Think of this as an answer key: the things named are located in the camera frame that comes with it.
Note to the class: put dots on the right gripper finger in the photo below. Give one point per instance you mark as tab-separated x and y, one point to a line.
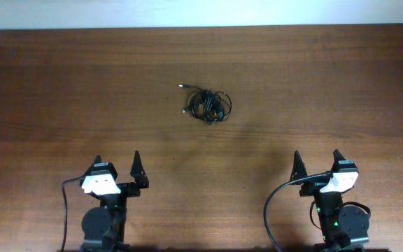
298	172
337	158

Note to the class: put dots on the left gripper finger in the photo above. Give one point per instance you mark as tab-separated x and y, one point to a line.
93	167
138	172

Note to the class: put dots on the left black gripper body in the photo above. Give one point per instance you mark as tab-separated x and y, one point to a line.
124	188

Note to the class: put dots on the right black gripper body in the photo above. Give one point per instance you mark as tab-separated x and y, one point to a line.
313	189

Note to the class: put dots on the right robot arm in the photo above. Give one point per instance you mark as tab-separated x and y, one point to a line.
344	225

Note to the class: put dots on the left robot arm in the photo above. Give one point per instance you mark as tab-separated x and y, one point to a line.
104	226

